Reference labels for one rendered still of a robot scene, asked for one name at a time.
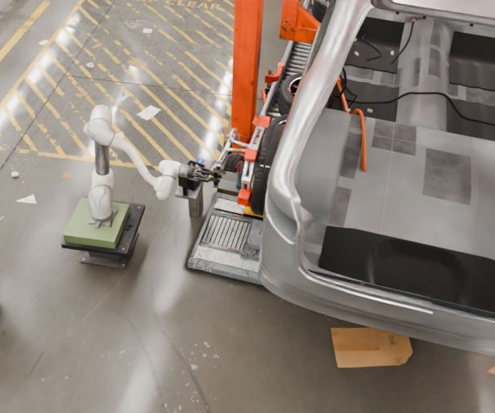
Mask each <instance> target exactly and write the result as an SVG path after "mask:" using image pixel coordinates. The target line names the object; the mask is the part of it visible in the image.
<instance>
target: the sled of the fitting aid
mask: <svg viewBox="0 0 495 413"><path fill-rule="evenodd" d="M254 220H255V219H252V221H251V224H250V226H249V229H248V231H247V235H246V238H245V240H244V243H243V247H242V250H241V256H240V258H243V259H247V260H251V261H257V262H259V258H260V250H258V249H255V248H251V247H247V241H248V237H249V234H250V232H251V229H252V225H253V222H254Z"/></svg>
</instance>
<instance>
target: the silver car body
mask: <svg viewBox="0 0 495 413"><path fill-rule="evenodd" d="M330 214H331V215H330ZM258 277H259V280H260V281H261V283H262V284H263V285H264V287H265V288H267V289H268V290H269V291H270V292H272V293H273V294H275V295H276V296H278V297H281V298H283V299H284V300H286V301H288V302H291V303H293V304H295V305H298V306H301V307H304V308H306V309H308V310H311V311H315V312H318V313H321V314H323V315H328V316H331V317H334V318H337V319H340V320H346V321H349V322H352V323H355V324H359V325H364V326H367V327H371V328H374V329H380V330H383V331H387V332H390V333H395V334H401V335H404V336H407V337H411V338H417V339H420V340H424V341H427V342H431V343H437V344H441V345H444V346H448V347H454V348H458V349H461V350H466V351H469V352H476V353H480V354H484V355H488V356H495V0H333V1H331V3H329V5H327V10H326V13H325V16H324V19H323V20H322V22H321V25H320V28H318V30H317V31H316V36H315V38H314V40H313V43H312V45H311V50H310V52H309V55H308V58H307V62H306V65H305V67H304V70H303V72H302V77H301V79H300V82H299V85H298V87H297V92H296V94H295V97H294V99H293V104H292V106H291V109H290V112H289V114H288V119H287V121H286V124H285V126H284V131H283V133H282V136H281V139H280V141H279V146H278V148H277V151H276V154H275V158H274V160H273V163H272V166H271V168H270V173H269V176H268V180H267V189H266V199H265V206H264V215H263V222H262V230H261V246H260V258H259V268H258Z"/></svg>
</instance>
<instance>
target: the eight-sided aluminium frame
mask: <svg viewBox="0 0 495 413"><path fill-rule="evenodd" d="M265 133H266V128H264V127H260V126H257V127H256V128H255V132H254V134H253V136H252V140H251V142H250V143H249V145H248V148H251V149H256V150H257V151H258V149H259V147H260V145H261V143H262V138H264V136H265ZM257 134H259V138H258V140H257V144H254V142H255V139H256V137H257ZM248 163H249V161H245V166H244V169H243V175H242V179H241V188H244V189H245V184H247V190H252V186H253V180H254V176H252V174H253V170H254V166H255V163H253V162H252V164H251V168H250V172H249V175H247V170H248Z"/></svg>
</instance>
